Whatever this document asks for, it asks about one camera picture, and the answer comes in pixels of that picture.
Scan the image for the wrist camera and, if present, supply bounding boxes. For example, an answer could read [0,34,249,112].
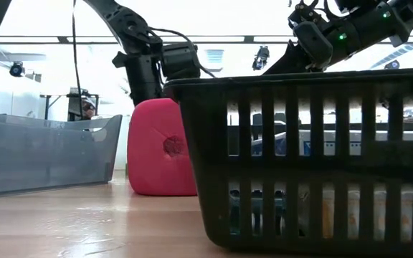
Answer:
[161,42,201,82]
[288,0,336,26]

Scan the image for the grey translucent bin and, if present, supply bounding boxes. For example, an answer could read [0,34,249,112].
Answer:
[0,110,123,198]

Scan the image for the person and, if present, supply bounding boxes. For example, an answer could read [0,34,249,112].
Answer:
[80,98,97,121]

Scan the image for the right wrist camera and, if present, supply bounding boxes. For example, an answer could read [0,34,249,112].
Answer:
[288,0,336,26]

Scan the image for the pink foam die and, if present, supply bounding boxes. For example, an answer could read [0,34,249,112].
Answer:
[126,98,197,197]

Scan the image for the ceiling light bar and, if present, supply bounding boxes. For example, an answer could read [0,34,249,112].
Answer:
[0,34,413,44]

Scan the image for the black slotted basket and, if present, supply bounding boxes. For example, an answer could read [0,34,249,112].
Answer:
[163,67,413,258]

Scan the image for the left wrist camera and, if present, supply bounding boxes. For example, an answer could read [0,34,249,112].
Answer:
[161,42,201,82]

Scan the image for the ceiling air vent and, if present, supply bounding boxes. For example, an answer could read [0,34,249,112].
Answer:
[205,49,225,65]

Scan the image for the white blue small box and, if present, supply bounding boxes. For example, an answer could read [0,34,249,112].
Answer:
[251,133,287,157]

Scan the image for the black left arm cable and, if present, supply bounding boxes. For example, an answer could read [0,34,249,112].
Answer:
[71,0,85,121]

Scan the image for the white background counter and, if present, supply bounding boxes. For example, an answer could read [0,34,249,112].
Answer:
[298,129,413,157]

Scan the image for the black left camera cable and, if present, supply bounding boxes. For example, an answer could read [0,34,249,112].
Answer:
[148,26,217,79]

